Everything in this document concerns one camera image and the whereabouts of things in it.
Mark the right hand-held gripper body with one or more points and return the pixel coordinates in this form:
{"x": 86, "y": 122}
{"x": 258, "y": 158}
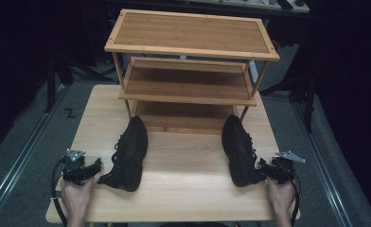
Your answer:
{"x": 286, "y": 167}

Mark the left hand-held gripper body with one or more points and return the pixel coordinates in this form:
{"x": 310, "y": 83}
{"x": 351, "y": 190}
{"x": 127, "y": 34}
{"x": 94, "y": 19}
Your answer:
{"x": 73, "y": 164}

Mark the black knit sneaker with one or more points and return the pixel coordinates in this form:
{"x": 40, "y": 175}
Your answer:
{"x": 128, "y": 157}
{"x": 240, "y": 151}

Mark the wooden three-tier shoe rack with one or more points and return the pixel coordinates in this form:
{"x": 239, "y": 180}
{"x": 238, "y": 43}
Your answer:
{"x": 190, "y": 31}

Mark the person's right hand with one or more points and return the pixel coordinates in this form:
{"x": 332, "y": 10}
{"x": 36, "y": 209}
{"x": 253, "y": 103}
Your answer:
{"x": 279, "y": 195}

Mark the person's left hand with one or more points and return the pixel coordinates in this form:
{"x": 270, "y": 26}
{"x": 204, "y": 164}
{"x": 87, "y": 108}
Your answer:
{"x": 76, "y": 197}

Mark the black metal stand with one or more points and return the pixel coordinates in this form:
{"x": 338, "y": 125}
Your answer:
{"x": 51, "y": 85}
{"x": 308, "y": 104}

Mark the background table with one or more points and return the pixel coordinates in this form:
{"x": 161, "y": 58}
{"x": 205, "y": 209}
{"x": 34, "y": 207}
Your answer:
{"x": 268, "y": 5}

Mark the metal floor rail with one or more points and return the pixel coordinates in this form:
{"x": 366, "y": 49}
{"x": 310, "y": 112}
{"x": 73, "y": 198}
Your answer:
{"x": 322, "y": 170}
{"x": 19, "y": 164}

